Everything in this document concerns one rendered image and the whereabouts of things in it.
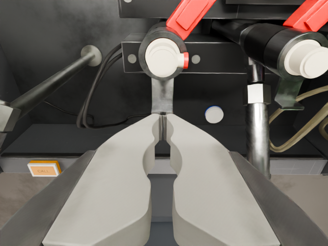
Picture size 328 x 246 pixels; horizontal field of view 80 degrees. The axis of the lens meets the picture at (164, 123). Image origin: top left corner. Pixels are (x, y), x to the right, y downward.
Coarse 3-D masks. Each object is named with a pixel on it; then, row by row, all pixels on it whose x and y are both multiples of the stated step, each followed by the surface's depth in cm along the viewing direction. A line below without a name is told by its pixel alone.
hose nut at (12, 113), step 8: (0, 104) 12; (8, 104) 12; (0, 112) 12; (8, 112) 12; (16, 112) 13; (0, 120) 12; (8, 120) 12; (16, 120) 13; (0, 128) 12; (8, 128) 12
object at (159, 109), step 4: (152, 104) 13; (156, 104) 13; (160, 104) 13; (164, 104) 13; (168, 104) 13; (172, 104) 13; (152, 108) 13; (156, 108) 13; (160, 108) 13; (164, 108) 13; (168, 108) 13; (172, 108) 13; (152, 112) 12; (156, 112) 12; (160, 112) 12; (164, 112) 12; (168, 112) 12; (172, 112) 12
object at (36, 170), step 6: (30, 162) 36; (36, 162) 36; (42, 162) 36; (48, 162) 36; (54, 162) 36; (36, 168) 36; (42, 168) 36; (48, 168) 36; (60, 168) 38; (36, 174) 37; (42, 174) 37; (48, 174) 37; (54, 174) 37
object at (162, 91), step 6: (156, 84) 12; (162, 84) 12; (168, 84) 12; (156, 90) 13; (162, 90) 13; (168, 90) 13; (156, 96) 13; (162, 96) 13; (168, 96) 13; (156, 102) 13; (162, 102) 13; (168, 102) 13
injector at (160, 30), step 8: (160, 24) 14; (152, 32) 11; (160, 32) 11; (168, 32) 11; (176, 32) 12; (144, 40) 11; (152, 40) 11; (176, 40) 11; (144, 48) 11; (184, 48) 11; (144, 56) 11; (144, 64) 11; (176, 72) 12; (160, 80) 12
